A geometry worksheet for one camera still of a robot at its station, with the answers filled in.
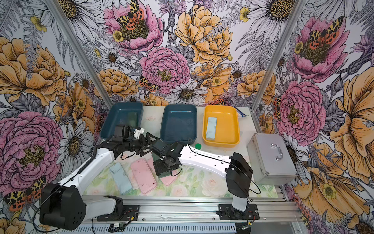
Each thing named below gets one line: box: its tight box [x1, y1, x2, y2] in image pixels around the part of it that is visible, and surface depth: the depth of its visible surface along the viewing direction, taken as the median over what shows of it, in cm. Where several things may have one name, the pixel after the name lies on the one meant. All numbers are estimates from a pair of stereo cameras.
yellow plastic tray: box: [202, 105, 241, 148], surface depth 109 cm
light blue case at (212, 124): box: [206, 117, 218, 141], surface depth 107 cm
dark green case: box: [127, 111, 138, 129], surface depth 117 cm
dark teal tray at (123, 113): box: [99, 101, 144, 139], surface depth 117 cm
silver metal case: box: [246, 133, 299, 185], surface depth 81 cm
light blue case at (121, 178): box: [109, 162, 133, 195], surface depth 85 cm
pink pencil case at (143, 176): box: [130, 158, 158, 195], surface depth 87 cm
